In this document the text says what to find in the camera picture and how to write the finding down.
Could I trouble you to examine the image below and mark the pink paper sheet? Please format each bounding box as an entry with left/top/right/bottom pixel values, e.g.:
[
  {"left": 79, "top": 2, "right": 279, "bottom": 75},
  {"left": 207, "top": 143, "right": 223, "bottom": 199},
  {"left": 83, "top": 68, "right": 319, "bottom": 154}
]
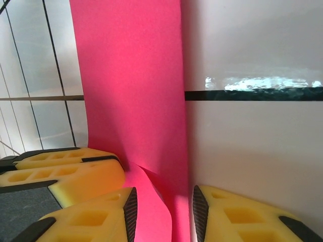
[{"left": 69, "top": 0, "right": 191, "bottom": 242}]

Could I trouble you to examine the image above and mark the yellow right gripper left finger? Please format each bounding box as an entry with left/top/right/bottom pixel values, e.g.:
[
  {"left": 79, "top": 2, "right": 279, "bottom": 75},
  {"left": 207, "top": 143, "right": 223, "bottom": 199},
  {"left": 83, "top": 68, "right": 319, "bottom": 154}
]
[{"left": 15, "top": 187, "right": 138, "bottom": 242}]

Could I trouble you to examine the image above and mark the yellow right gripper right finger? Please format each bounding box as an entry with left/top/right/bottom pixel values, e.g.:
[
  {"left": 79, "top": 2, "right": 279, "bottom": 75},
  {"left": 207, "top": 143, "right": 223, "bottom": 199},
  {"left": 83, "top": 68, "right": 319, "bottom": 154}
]
[{"left": 192, "top": 185, "right": 323, "bottom": 242}]

